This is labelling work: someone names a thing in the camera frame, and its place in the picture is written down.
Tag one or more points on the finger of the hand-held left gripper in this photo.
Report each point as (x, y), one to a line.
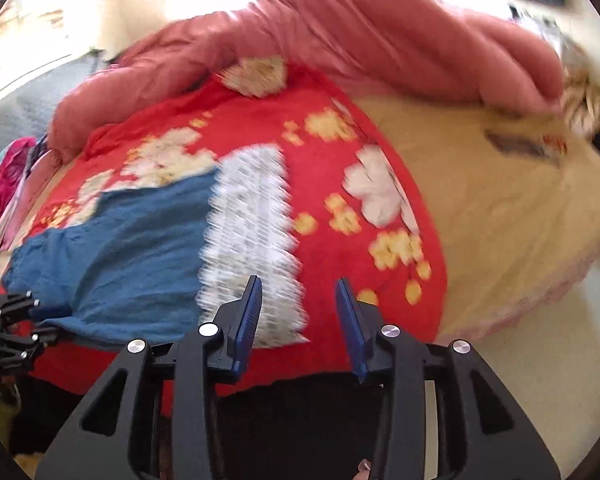
(22, 347)
(15, 306)

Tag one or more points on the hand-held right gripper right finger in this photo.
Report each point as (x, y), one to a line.
(352, 325)

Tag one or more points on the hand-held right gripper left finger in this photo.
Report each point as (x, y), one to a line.
(247, 320)

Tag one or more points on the blue pants with lace trim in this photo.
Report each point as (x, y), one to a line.
(130, 260)

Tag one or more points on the light pink cloth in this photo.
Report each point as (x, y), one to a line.
(30, 195)

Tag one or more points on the colourful clothes pile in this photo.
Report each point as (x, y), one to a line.
(2, 185)

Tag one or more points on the red floral blanket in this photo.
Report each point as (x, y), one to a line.
(330, 170)

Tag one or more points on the beige bed sheet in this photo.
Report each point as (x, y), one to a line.
(505, 210)

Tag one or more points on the grey quilted headboard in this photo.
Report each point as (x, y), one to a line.
(30, 110)

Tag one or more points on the salmon pink duvet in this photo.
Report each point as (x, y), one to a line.
(380, 35)

